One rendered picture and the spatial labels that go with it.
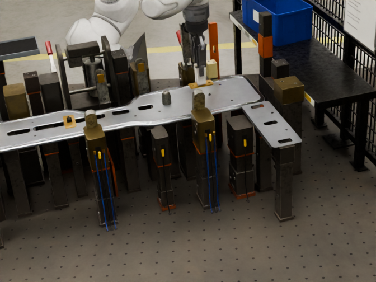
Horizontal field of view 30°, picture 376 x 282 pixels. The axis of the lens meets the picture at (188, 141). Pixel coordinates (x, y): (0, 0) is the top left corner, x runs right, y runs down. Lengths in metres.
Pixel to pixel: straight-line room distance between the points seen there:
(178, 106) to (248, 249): 0.55
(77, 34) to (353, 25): 1.18
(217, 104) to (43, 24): 3.83
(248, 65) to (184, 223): 2.77
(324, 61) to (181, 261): 0.93
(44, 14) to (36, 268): 4.25
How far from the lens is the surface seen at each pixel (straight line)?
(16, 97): 2.47
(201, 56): 2.35
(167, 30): 5.67
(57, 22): 6.10
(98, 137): 2.20
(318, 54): 2.69
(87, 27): 3.05
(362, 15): 2.46
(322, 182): 2.54
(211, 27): 2.54
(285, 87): 2.38
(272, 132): 2.24
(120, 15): 3.08
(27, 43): 2.65
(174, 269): 2.19
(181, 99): 2.46
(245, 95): 2.46
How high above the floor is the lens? 2.15
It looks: 31 degrees down
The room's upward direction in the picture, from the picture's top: 4 degrees counter-clockwise
